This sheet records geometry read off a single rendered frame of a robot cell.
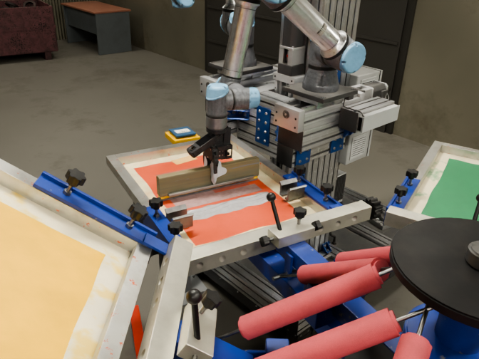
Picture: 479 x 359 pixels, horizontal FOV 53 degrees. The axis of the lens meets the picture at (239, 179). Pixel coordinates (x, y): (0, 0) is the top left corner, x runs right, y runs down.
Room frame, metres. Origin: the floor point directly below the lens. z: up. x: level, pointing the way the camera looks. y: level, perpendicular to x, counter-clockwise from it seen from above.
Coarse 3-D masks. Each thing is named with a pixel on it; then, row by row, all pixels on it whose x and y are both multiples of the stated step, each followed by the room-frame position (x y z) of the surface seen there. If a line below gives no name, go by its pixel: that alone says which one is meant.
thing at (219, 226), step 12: (144, 168) 1.76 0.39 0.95; (156, 168) 1.77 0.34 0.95; (168, 168) 1.77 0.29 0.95; (180, 168) 1.78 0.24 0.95; (144, 180) 1.66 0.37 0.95; (156, 192) 1.56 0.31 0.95; (204, 192) 1.58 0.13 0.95; (168, 204) 1.48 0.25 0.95; (180, 204) 1.48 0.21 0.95; (192, 204) 1.48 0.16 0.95; (204, 204) 1.49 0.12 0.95; (216, 216) 1.41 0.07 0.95; (228, 216) 1.42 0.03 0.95; (192, 228) 1.33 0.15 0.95; (204, 228) 1.33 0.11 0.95; (216, 228) 1.34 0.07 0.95; (228, 228) 1.34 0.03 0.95; (240, 228) 1.34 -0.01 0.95; (192, 240) 1.26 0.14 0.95; (204, 240) 1.26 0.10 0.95; (216, 240) 1.27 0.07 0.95
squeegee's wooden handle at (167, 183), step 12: (204, 168) 1.58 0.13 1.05; (228, 168) 1.62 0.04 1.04; (240, 168) 1.64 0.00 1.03; (252, 168) 1.67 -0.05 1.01; (156, 180) 1.51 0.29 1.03; (168, 180) 1.50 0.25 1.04; (180, 180) 1.52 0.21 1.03; (192, 180) 1.55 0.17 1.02; (204, 180) 1.57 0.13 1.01; (168, 192) 1.50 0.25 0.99
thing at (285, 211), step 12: (216, 192) 1.58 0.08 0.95; (228, 192) 1.58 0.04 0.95; (240, 192) 1.59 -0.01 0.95; (252, 192) 1.59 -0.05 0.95; (264, 204) 1.50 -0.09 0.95; (276, 204) 1.50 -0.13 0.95; (288, 204) 1.51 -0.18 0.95; (240, 216) 1.42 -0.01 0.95; (252, 216) 1.42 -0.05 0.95; (264, 216) 1.42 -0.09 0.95; (288, 216) 1.43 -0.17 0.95; (252, 228) 1.34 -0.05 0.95
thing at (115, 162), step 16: (176, 144) 1.94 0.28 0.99; (240, 144) 1.96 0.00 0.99; (112, 160) 1.75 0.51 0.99; (128, 160) 1.80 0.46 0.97; (144, 160) 1.84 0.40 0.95; (128, 176) 1.62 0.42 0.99; (272, 176) 1.71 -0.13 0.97; (128, 192) 1.54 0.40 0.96; (144, 192) 1.50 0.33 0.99; (320, 208) 1.44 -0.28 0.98
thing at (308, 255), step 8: (280, 248) 1.15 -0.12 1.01; (288, 248) 1.12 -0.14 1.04; (296, 248) 1.11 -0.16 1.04; (304, 248) 1.11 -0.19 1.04; (312, 248) 1.12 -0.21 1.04; (296, 256) 1.09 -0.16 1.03; (304, 256) 1.07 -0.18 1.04; (312, 256) 1.08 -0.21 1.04; (320, 256) 1.08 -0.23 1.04; (296, 264) 1.08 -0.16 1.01; (304, 264) 1.05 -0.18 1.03
